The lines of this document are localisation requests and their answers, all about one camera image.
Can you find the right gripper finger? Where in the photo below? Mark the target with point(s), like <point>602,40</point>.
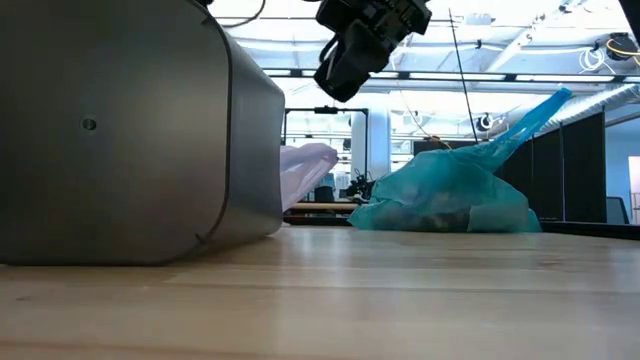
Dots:
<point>322,72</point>
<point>357,60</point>

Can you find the pink plastic trash bag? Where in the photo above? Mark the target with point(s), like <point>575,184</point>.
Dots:
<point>305,170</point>

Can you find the blue plastic trash bag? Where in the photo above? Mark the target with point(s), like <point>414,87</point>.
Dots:
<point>440,195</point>

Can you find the dark brown trash bin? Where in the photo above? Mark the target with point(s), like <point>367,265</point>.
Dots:
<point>125,135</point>

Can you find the black background robot arm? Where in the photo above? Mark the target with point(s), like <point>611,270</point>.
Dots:
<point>359,187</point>

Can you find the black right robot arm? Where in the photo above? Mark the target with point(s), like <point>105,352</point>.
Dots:
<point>631,12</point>

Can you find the white building column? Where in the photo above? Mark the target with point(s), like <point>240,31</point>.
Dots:
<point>372,145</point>

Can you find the black computer monitor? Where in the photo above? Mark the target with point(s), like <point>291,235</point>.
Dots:
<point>430,146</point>

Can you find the grey rounded container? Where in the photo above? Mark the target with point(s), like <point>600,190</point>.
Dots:
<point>324,194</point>

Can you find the long ceiling light strip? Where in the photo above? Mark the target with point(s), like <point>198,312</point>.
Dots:
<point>500,76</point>

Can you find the grey chair back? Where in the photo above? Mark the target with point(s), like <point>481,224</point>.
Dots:
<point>617,211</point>

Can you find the black gantry frame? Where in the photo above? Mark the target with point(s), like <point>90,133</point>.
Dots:
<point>325,110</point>

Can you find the black partition wall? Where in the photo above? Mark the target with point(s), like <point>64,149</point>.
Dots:
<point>565,170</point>

